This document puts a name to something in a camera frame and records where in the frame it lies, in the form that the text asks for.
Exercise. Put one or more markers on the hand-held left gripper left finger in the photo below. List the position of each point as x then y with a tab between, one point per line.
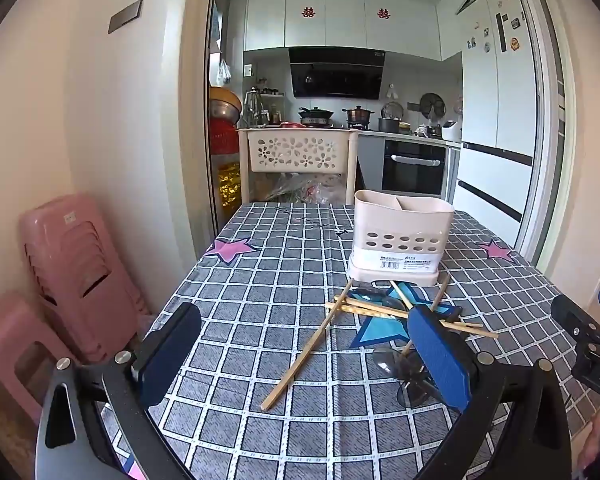
167	355

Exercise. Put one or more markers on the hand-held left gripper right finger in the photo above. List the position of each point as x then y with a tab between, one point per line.
440	360

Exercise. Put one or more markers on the bamboo chopstick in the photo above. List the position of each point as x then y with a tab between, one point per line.
352	300
305	350
400	293
350	309
442	287

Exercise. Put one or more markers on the white plastic utensil holder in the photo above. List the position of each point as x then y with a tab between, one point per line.
405	220

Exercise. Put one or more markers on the grey checked star tablecloth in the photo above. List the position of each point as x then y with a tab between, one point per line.
260	270

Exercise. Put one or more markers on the stack of pink stools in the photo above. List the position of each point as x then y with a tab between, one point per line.
70	240

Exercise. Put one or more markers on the single pink stool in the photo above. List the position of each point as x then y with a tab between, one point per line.
10	330

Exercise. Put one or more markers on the gold foil package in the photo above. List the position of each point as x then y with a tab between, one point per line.
228	185

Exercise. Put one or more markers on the black built-in oven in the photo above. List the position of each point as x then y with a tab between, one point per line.
412	170

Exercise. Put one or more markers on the plastic bags under trolley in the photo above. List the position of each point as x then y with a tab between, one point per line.
310	190

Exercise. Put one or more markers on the red plastic basket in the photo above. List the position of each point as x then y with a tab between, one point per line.
223	137

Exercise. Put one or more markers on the white refrigerator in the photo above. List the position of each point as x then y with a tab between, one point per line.
495	110

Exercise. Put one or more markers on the white rice cooker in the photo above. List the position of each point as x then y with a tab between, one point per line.
451	131

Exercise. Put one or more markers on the white flower-cut basket trolley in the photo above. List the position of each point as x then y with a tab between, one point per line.
295	152

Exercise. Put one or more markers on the black saucepan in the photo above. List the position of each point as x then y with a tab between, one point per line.
389	125

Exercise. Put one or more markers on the round metal steamer rack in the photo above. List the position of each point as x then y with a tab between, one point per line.
432	105

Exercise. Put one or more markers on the hanging metal strainer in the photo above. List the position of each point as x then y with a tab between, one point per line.
393	109

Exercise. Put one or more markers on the steel pot with lid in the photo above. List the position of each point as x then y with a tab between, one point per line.
358	115

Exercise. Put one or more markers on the large metal basin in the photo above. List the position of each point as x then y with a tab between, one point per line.
225	102

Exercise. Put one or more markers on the glass kettle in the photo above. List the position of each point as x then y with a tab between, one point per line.
252	107

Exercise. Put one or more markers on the black wok with lid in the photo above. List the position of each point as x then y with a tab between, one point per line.
316	115

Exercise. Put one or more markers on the hanging plastic bag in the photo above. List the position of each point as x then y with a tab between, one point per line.
223	74

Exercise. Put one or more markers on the group of fridge magnets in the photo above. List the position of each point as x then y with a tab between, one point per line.
502	30

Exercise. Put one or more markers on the black range hood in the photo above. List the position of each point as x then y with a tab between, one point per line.
337	72

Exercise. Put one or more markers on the white upper cabinets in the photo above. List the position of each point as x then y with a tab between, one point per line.
345	25

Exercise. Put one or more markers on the red paper-cut sticker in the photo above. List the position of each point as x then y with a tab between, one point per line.
383	13
308	12

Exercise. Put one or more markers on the dark grey wall panel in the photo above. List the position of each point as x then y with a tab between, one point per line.
126	16

